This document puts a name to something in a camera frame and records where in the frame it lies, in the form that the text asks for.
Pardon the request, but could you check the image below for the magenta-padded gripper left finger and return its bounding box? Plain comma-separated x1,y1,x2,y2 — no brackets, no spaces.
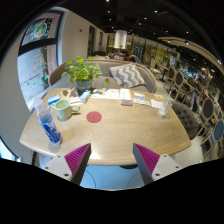
42,143,92,186

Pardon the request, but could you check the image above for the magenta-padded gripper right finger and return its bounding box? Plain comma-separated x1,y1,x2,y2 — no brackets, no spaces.
132,143,184,186

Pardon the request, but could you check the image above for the clear blue-labelled water bottle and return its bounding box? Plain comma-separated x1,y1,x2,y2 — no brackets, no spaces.
33,97,64,146

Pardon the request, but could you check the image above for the flat round red coaster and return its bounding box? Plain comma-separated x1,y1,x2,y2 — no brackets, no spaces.
86,110,103,124

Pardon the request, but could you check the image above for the grey tufted armchair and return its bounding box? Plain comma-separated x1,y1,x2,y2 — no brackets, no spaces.
171,100,200,141

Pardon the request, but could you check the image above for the pale green ceramic mug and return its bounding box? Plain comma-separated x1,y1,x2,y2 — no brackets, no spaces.
54,98,81,121

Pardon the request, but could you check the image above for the clear drinking glass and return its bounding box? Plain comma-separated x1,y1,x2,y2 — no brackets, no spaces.
157,98,173,118

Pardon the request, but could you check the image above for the white paper napkin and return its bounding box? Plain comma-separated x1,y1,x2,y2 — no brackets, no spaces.
150,98,164,110

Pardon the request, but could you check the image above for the blue white flat box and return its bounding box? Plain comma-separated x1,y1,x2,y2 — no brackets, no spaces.
47,94,61,106

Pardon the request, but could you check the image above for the white blue card pack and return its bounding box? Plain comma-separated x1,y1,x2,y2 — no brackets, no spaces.
132,92,153,107

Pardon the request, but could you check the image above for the small light blue box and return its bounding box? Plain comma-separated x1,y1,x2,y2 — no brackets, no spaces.
79,89,92,104

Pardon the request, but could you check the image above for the group of round-backed chairs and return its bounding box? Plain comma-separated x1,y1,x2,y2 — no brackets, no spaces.
164,64,224,158

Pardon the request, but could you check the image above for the white printed pamphlet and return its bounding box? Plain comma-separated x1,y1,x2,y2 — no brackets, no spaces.
91,88,121,100

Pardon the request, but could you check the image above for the person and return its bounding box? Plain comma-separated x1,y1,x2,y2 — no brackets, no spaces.
109,49,126,61
190,78,205,113
127,53,141,64

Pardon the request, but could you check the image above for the grey white chevron cushion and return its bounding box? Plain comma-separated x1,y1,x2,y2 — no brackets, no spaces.
109,63,147,89

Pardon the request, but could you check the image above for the green potted plant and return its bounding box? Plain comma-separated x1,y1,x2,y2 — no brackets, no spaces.
60,55,111,96

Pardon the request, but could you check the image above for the dark-framed window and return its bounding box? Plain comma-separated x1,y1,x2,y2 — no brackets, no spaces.
17,11,64,111

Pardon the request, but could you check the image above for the curved grey beige sofa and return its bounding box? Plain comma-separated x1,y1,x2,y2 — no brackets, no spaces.
48,58,158,94

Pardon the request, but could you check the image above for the group of ceiling lights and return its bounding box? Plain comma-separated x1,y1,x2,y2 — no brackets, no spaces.
105,0,222,65

